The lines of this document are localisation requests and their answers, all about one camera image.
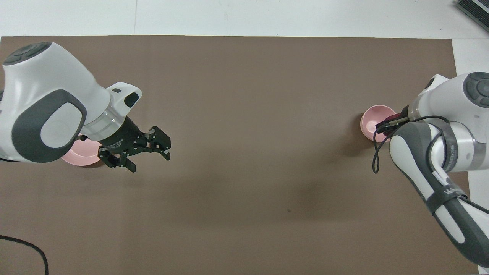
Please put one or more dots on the brown table mat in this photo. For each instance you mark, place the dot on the brown table mat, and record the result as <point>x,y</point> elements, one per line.
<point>244,172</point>

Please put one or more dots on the dark red apple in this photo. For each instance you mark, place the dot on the dark red apple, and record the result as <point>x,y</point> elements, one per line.
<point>389,131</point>

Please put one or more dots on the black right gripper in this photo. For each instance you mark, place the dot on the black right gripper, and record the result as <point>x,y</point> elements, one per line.
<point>405,112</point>

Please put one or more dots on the pink bowl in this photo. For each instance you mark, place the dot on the pink bowl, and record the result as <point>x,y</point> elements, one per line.
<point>368,124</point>

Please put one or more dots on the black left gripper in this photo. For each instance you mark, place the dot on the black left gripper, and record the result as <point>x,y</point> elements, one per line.
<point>122,135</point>

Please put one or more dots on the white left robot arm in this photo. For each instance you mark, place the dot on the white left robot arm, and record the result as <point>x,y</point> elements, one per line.
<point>49,88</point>

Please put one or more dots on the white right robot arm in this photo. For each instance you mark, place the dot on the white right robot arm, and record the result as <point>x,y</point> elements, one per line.
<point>473,114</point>

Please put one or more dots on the dark grey ribbed device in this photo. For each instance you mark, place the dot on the dark grey ribbed device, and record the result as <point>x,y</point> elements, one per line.
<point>475,11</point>

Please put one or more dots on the pink plate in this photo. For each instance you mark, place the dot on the pink plate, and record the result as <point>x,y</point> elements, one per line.
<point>82,156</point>

